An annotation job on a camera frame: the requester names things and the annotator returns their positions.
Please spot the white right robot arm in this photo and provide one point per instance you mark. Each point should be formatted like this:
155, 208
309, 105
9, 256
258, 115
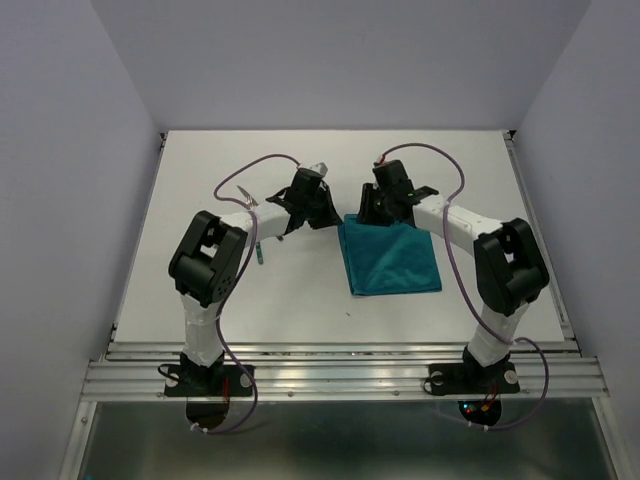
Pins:
509, 268

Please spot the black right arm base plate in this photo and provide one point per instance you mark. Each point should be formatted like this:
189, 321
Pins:
445, 379

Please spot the aluminium frame rail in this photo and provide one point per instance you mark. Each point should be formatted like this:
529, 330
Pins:
326, 371

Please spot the teal cloth napkin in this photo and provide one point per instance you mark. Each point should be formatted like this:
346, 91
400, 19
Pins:
388, 260

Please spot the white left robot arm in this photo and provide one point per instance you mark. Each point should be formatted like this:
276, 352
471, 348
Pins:
207, 261

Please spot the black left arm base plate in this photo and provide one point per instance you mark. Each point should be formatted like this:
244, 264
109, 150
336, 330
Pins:
223, 380

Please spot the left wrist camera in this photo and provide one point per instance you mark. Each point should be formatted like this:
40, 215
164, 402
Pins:
320, 168

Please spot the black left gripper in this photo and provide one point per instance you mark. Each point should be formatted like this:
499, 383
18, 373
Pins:
330, 218

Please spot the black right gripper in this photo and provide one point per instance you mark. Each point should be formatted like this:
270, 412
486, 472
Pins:
366, 213

